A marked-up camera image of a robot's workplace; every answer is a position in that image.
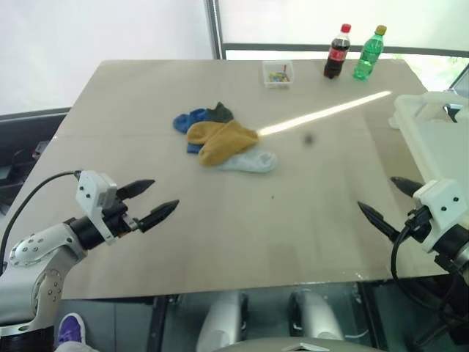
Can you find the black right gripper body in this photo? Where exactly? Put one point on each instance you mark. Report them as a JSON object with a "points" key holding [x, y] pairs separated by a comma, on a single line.
{"points": [[419, 224]]}

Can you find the dark green sock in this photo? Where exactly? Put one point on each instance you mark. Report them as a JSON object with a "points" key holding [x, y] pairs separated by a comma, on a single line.
{"points": [[221, 113]]}

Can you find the mustard yellow sock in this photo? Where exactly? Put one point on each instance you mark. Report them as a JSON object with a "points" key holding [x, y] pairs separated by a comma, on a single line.
{"points": [[201, 132], [227, 144]]}

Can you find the white plastic bin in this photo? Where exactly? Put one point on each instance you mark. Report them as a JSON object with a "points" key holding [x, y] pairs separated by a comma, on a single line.
{"points": [[439, 146]]}

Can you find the black table leg frame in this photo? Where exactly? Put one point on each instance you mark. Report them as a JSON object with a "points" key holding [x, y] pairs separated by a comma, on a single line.
{"points": [[372, 315], [165, 322]]}

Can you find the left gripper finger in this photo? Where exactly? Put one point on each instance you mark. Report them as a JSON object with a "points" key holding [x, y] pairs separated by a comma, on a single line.
{"points": [[157, 214], [135, 187]]}

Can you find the light grey sock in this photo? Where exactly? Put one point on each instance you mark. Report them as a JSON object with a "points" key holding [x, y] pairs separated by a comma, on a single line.
{"points": [[253, 163]]}

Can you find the green bottle yellow cap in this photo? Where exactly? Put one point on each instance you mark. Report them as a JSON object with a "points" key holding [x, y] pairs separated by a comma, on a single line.
{"points": [[366, 58]]}

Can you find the purple shoe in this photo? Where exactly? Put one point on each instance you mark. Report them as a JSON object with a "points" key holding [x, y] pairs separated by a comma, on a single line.
{"points": [[71, 326]]}

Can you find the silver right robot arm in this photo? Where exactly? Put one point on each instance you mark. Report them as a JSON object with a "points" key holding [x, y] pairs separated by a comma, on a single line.
{"points": [[454, 245]]}

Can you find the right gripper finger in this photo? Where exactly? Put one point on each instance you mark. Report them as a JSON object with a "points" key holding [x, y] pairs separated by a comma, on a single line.
{"points": [[377, 219], [406, 185]]}

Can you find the small clear plastic container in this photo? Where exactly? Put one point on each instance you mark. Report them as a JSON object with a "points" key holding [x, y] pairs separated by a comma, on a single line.
{"points": [[278, 75]]}

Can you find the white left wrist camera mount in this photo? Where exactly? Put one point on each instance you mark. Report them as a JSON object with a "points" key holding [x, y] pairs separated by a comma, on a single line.
{"points": [[91, 187]]}

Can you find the black side desk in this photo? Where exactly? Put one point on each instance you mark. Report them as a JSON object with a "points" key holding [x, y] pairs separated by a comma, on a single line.
{"points": [[22, 128]]}

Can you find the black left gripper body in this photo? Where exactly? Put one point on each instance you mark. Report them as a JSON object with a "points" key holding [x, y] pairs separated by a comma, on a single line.
{"points": [[117, 216]]}

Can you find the small red white gadget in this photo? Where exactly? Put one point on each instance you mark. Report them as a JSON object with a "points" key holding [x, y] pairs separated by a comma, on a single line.
{"points": [[40, 147]]}

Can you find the grey window frame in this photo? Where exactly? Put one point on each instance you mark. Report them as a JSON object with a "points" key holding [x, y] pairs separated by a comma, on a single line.
{"points": [[216, 29]]}

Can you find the grey rounded robot torso edge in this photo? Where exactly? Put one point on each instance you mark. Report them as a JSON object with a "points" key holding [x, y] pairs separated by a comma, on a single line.
{"points": [[264, 346]]}

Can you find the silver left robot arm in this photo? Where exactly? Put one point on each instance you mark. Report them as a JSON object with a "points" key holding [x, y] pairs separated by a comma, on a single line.
{"points": [[33, 249]]}

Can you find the silver rounded robot leg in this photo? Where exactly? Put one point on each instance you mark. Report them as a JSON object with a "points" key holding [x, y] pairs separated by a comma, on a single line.
{"points": [[315, 315], [223, 315]]}

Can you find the cola bottle red cap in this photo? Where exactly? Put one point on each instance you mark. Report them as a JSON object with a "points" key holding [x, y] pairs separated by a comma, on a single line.
{"points": [[335, 58]]}

